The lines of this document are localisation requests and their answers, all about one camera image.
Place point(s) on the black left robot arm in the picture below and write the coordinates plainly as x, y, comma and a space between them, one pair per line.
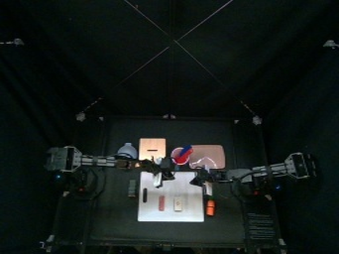
92, 161

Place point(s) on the red plastic cup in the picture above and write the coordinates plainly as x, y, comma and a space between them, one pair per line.
177, 161

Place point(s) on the orange toy carrot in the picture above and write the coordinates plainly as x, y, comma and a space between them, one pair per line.
209, 208

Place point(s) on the clear plastic container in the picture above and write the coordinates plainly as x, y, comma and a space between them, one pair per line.
210, 155

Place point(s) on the white toy rice block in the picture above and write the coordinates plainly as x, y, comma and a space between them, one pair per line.
177, 204

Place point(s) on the white cutting board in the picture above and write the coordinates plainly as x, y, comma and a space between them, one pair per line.
189, 211

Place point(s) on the blue toy spatula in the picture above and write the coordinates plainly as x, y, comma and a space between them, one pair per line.
186, 148

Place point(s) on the white bottle with cap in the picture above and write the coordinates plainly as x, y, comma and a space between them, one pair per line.
126, 151

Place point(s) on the white text label sticker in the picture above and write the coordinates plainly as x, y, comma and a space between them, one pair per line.
260, 228

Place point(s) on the silver frame bracket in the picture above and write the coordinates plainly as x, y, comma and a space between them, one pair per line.
80, 116
256, 120
329, 43
17, 42

